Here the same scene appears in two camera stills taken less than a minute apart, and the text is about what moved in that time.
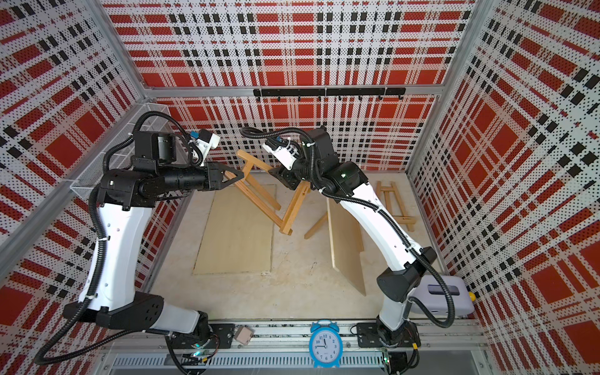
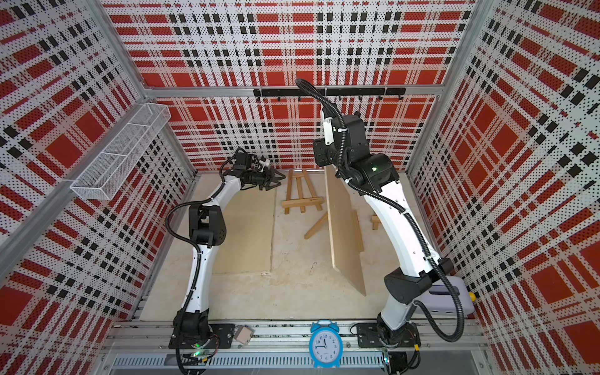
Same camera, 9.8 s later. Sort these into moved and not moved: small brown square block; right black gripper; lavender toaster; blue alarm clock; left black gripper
Moved: left black gripper; right black gripper
Not moved: small brown square block; lavender toaster; blue alarm clock
